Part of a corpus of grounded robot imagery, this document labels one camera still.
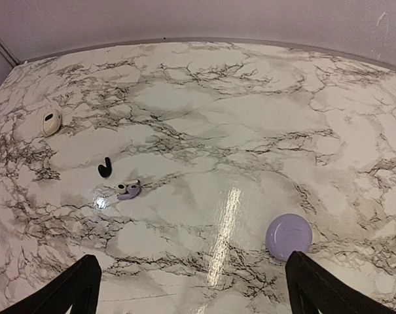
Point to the black wireless earbud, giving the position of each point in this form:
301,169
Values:
105,170

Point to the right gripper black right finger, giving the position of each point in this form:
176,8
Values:
312,289

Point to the beige earbud charging case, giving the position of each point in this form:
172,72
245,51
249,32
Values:
51,122

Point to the lavender round charging case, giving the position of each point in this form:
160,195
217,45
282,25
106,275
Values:
288,233

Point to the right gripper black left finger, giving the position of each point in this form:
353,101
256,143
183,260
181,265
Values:
76,290

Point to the lavender wireless earbud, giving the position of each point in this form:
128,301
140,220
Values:
128,196

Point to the white wireless earbud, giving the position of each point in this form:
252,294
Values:
128,187

